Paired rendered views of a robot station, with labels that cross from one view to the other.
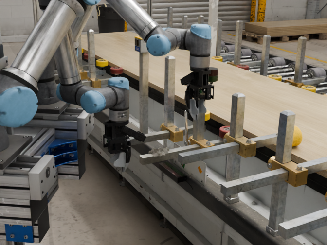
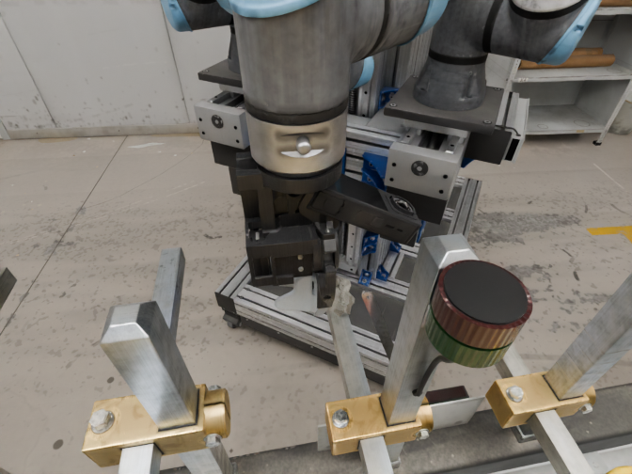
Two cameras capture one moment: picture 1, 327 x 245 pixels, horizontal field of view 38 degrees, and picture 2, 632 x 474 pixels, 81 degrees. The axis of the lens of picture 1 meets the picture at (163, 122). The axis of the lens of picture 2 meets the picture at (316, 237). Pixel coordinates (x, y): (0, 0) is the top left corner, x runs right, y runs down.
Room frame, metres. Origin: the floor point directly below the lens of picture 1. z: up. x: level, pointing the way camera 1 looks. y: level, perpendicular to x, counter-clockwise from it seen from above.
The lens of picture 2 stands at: (1.81, -0.38, 1.36)
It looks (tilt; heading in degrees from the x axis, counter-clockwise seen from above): 42 degrees down; 109
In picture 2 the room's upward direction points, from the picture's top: straight up
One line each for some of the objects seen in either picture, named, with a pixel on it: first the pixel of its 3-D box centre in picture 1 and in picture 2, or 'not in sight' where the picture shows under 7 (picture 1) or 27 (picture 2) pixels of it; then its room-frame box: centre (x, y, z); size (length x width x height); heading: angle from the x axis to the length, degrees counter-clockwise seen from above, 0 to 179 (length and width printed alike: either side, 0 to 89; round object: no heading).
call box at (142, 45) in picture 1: (143, 44); not in sight; (2.28, 0.10, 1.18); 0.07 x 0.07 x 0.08; 29
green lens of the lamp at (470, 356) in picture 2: (210, 77); (469, 323); (1.86, -0.19, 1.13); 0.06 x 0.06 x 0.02
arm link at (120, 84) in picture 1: (118, 93); not in sight; (1.61, 0.16, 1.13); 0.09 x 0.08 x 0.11; 144
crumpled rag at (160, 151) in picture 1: (159, 149); (334, 292); (1.70, 0.01, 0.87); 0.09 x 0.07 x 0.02; 119
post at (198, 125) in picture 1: (198, 126); (403, 388); (1.84, -0.15, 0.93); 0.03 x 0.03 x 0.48; 29
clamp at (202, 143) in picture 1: (201, 146); (378, 422); (1.82, -0.16, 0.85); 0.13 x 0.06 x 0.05; 29
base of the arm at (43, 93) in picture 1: (40, 87); (452, 73); (1.81, 0.49, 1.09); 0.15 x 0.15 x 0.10
